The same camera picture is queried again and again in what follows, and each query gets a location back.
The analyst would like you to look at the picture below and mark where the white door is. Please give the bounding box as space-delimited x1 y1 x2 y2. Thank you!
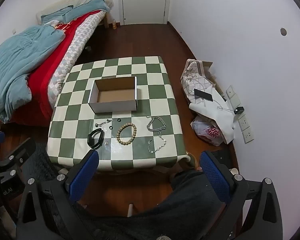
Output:
117 0 171 26

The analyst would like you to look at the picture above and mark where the thin silver chain bracelet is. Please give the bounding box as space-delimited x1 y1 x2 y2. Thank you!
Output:
148 132 167 154

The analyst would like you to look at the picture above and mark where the white paper bag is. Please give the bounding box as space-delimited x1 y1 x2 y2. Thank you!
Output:
189 86 236 144

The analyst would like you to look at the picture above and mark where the white cardboard box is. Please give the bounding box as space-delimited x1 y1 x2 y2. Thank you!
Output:
88 76 138 113

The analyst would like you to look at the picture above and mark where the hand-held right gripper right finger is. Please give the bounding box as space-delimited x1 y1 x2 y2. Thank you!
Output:
199 151 283 240

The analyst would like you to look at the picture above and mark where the light blue pillow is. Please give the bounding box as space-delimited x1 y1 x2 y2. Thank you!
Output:
41 0 111 25

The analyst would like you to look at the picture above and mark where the thick silver chain bracelet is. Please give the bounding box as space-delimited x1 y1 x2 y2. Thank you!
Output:
146 116 167 132

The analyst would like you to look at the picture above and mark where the green white checkered tablecloth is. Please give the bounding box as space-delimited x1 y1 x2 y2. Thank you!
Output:
46 56 192 173

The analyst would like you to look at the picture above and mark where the white charging cable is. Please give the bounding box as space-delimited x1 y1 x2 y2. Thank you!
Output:
202 99 237 112

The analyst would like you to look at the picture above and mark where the brown cardboard box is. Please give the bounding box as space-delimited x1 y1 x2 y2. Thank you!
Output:
202 61 227 99

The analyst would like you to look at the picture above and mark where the light blue blanket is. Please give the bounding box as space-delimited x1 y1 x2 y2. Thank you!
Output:
0 25 65 123

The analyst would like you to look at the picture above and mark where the white grid-patterned tote bag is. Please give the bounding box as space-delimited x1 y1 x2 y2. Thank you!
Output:
181 59 215 103

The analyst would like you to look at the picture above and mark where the white plastic bag red print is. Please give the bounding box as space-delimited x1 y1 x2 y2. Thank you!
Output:
191 116 226 147

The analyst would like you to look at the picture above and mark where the black smartphone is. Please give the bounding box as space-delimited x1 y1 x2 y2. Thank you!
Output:
193 88 214 102

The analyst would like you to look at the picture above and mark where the wooden bead bracelet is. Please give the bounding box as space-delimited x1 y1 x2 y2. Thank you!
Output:
116 122 137 146

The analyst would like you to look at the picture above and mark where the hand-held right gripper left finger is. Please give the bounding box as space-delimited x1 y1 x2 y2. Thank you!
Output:
16 150 100 240

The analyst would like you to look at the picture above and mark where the white wall socket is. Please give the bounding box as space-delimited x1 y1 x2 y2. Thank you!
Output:
241 127 255 144
237 114 251 131

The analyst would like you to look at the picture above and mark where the black wristband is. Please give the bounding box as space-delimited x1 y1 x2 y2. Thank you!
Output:
88 128 105 151

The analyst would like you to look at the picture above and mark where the beige mattress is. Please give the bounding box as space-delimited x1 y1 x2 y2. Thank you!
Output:
36 0 114 25

